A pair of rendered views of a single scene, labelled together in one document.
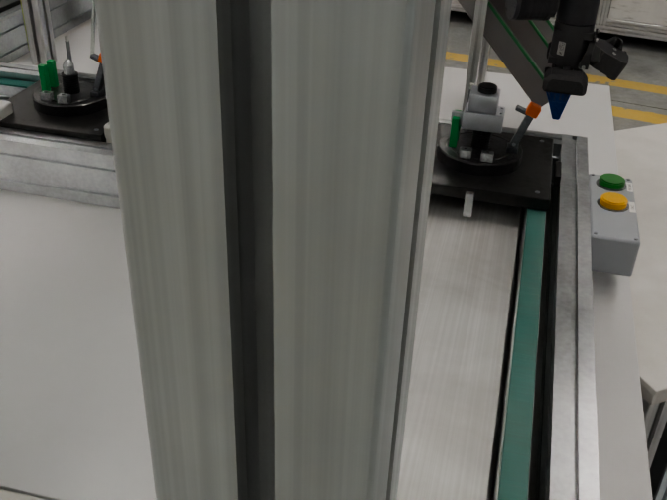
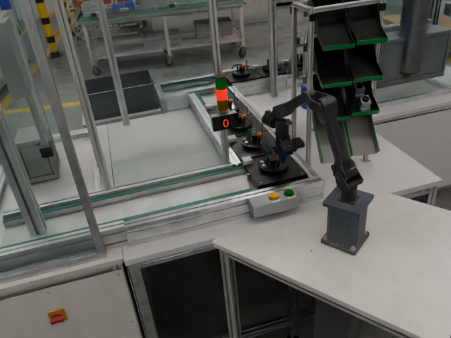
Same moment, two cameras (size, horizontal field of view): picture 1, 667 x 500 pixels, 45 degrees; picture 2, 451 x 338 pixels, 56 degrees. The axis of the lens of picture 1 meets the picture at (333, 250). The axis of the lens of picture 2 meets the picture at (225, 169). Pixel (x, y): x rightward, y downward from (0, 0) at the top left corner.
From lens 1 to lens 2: 1.76 m
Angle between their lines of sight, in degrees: 53
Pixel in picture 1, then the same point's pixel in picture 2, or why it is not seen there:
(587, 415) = (160, 218)
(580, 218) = (256, 194)
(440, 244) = (230, 183)
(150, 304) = not seen: outside the picture
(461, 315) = (198, 196)
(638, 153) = (375, 203)
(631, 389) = (208, 237)
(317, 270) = not seen: outside the picture
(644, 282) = (270, 227)
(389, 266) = not seen: outside the picture
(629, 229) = (260, 203)
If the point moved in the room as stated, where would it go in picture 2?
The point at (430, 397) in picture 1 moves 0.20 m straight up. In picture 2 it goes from (162, 203) to (154, 165)
